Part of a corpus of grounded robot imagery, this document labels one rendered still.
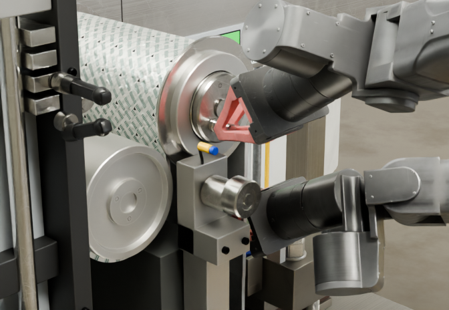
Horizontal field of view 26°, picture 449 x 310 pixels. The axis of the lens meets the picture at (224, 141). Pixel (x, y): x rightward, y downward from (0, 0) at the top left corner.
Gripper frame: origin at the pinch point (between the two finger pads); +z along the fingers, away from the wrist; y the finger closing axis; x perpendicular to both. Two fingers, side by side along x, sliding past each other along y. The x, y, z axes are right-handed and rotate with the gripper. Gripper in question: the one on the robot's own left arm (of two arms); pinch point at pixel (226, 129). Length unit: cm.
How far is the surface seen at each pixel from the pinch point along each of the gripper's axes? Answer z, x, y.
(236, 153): 8.0, -1.9, 8.0
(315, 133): 59, 1, 84
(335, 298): 23.4, -24.2, 29.1
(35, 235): -3.5, -3.3, -28.4
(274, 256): 13.6, -14.5, 12.1
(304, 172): 64, -5, 81
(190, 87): 0.1, 5.3, -2.1
